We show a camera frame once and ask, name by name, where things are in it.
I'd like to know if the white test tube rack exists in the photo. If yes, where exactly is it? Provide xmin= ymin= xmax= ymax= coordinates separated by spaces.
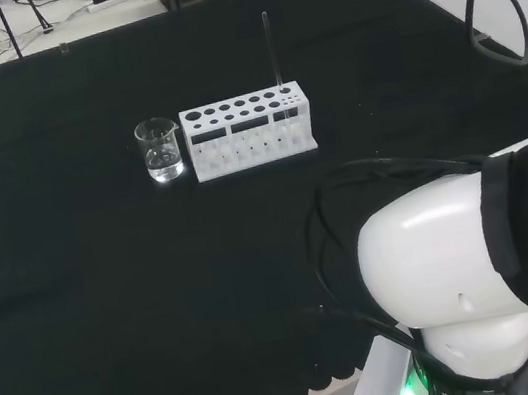
xmin=175 ymin=78 xmax=323 ymax=187

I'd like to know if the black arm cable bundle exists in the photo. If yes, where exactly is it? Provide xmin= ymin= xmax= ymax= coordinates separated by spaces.
xmin=292 ymin=138 xmax=519 ymax=369

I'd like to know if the black tripod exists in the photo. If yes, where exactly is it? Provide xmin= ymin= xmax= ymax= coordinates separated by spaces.
xmin=0 ymin=0 xmax=59 ymax=63

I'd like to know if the glass beaker with water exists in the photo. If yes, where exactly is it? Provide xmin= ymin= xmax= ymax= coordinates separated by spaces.
xmin=132 ymin=114 xmax=189 ymax=187

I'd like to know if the white power strip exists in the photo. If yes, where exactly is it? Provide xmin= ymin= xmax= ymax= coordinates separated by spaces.
xmin=85 ymin=0 xmax=133 ymax=14

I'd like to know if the pale base plate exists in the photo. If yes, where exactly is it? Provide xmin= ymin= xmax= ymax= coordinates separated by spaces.
xmin=326 ymin=325 xmax=433 ymax=395

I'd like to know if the black bench cloth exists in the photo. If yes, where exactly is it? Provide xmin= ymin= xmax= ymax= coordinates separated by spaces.
xmin=0 ymin=0 xmax=528 ymax=395

